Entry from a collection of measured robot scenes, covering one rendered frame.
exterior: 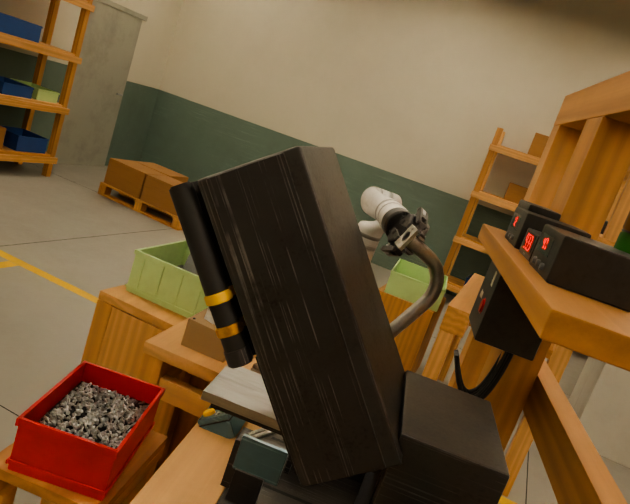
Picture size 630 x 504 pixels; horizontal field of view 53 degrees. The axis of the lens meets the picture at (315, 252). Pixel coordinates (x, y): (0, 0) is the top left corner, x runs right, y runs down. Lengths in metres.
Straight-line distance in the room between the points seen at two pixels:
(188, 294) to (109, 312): 0.30
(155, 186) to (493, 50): 4.50
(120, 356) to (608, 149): 1.81
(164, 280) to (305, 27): 7.11
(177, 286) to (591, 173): 1.56
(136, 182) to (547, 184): 5.97
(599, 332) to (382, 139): 7.95
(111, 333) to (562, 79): 6.96
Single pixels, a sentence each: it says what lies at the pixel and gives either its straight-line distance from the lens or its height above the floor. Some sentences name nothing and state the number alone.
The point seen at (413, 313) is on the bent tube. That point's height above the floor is 1.33.
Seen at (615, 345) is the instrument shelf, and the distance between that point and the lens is 0.82.
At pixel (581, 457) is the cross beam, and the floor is 1.28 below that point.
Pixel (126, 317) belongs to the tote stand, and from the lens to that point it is 2.46.
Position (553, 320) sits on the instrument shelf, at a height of 1.53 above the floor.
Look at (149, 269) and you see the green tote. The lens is 2.50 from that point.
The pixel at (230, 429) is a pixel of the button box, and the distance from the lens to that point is 1.52.
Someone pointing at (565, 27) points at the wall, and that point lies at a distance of 8.64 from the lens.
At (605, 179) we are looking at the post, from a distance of 1.47.
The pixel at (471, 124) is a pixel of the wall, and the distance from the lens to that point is 8.50.
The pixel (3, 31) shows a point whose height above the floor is 1.44.
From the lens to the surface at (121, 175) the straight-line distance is 7.55.
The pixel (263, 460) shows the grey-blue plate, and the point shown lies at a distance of 1.29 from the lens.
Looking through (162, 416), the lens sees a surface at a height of 0.49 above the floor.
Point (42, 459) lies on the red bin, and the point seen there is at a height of 0.85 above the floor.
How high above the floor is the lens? 1.66
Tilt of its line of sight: 12 degrees down
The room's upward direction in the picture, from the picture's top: 19 degrees clockwise
